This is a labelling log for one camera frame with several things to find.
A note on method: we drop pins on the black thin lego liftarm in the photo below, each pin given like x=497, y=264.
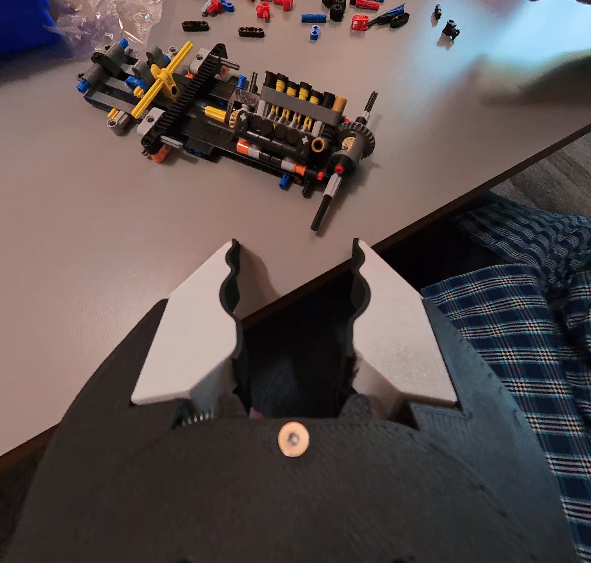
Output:
x=251, y=31
x=398, y=20
x=195, y=26

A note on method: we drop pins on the black lego pin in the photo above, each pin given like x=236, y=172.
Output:
x=437, y=12

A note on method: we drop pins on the person's plaid pants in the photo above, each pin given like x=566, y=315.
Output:
x=508, y=341

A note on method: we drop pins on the lego car chassis model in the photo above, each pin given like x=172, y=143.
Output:
x=277, y=131

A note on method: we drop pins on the small blue lego piece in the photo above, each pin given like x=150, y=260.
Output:
x=314, y=32

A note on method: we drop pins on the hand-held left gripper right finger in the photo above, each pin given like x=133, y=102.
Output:
x=401, y=341

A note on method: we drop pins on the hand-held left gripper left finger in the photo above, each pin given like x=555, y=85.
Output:
x=189, y=341

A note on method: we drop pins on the red lego beam connector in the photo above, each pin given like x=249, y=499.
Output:
x=360, y=22

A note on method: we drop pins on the blue lego pin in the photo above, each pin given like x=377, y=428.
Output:
x=314, y=18

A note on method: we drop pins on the blue storage box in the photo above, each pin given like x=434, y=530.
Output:
x=23, y=13

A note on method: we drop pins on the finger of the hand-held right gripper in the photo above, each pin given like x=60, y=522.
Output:
x=554, y=82
x=545, y=27

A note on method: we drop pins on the red lego axle connector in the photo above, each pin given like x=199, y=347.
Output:
x=214, y=7

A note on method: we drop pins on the small black lego gear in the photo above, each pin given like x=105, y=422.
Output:
x=337, y=11

